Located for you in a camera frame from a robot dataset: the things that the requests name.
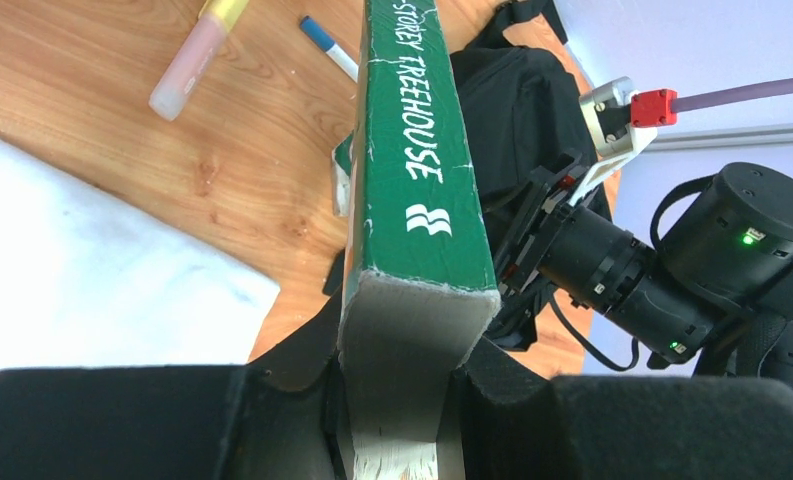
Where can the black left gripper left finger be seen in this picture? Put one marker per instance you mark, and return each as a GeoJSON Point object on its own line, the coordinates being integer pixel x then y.
{"type": "Point", "coordinates": [264, 420]}

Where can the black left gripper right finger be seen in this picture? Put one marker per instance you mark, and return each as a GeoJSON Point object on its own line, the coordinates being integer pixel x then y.
{"type": "Point", "coordinates": [503, 421]}

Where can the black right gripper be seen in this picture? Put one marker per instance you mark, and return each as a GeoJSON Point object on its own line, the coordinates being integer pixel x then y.
{"type": "Point", "coordinates": [552, 238]}

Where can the black backpack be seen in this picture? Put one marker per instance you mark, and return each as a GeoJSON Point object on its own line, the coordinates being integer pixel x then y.
{"type": "Point", "coordinates": [521, 111]}

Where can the purple treehouse book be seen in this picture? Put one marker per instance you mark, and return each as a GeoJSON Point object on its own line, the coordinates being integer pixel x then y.
{"type": "Point", "coordinates": [419, 288]}

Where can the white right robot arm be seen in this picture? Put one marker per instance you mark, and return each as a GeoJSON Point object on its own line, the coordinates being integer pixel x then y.
{"type": "Point", "coordinates": [716, 288]}

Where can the white folded cloth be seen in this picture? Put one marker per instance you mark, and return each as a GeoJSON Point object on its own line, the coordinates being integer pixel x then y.
{"type": "Point", "coordinates": [87, 280]}

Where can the blue white marker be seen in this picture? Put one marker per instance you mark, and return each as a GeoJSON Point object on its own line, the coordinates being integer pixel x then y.
{"type": "Point", "coordinates": [329, 46]}

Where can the pink yellow highlighter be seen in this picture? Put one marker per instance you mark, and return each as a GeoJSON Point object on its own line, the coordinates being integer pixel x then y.
{"type": "Point", "coordinates": [215, 21]}

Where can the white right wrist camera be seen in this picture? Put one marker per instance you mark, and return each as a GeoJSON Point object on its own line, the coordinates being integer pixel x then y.
{"type": "Point", "coordinates": [622, 122]}

